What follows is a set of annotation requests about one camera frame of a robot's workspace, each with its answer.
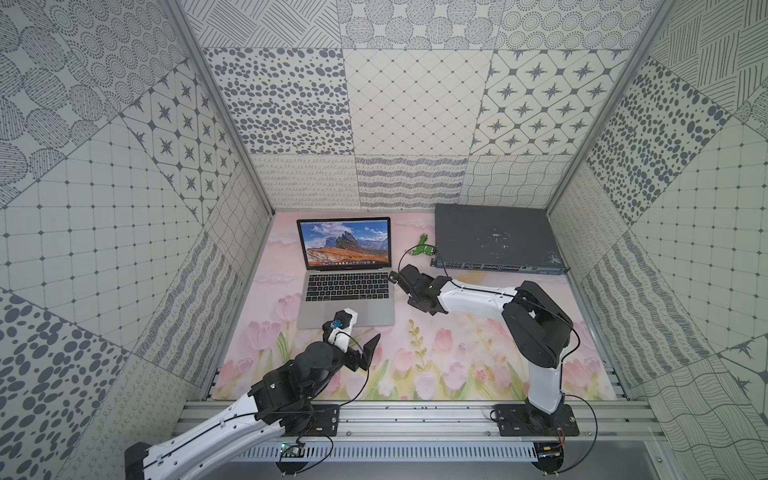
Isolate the pink floral table mat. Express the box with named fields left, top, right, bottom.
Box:
left=212, top=212, right=617, bottom=401

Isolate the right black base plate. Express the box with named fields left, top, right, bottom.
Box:
left=490, top=403, right=580, bottom=437

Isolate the dark grey network switch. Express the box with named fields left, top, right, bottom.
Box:
left=432, top=204, right=569, bottom=275

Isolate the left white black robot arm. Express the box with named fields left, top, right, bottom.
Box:
left=124, top=334, right=381, bottom=479

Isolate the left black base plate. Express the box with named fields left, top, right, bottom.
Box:
left=280, top=404, right=340, bottom=437

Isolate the aluminium mounting rail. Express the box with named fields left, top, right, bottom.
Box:
left=170, top=398, right=667, bottom=443

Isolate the silver open laptop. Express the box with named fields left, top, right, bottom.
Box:
left=297, top=217, right=395, bottom=330

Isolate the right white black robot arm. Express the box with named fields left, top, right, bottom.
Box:
left=389, top=265, right=573, bottom=419

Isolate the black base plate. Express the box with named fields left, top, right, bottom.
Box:
left=280, top=404, right=340, bottom=437
left=490, top=403, right=580, bottom=437

